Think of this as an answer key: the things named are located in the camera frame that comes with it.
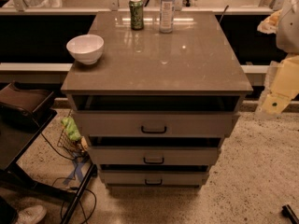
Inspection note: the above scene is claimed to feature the grey drawer cabinet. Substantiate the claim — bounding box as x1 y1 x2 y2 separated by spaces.
61 10 254 189

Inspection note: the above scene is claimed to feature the black floor cable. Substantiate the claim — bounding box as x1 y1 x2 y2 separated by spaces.
40 133 97 224

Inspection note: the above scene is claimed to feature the black cart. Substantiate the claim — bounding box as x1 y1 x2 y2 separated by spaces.
0 109 96 224

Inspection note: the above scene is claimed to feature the green bag in basket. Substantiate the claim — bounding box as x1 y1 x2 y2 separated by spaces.
61 117 81 141

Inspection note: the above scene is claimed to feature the white sneaker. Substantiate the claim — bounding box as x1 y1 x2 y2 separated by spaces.
15 205 47 224

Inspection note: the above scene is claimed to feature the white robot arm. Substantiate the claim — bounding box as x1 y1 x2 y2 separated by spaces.
256 0 299 119

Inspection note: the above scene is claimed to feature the green soda can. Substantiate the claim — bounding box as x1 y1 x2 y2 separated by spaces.
129 0 144 30

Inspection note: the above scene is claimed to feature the wire basket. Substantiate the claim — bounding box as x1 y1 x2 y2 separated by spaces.
58 123 87 157

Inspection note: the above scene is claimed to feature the clear plastic water bottle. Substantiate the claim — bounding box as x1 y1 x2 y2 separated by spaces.
159 0 175 33

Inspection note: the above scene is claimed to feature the white ceramic bowl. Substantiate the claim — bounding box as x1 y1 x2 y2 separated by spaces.
66 35 104 64

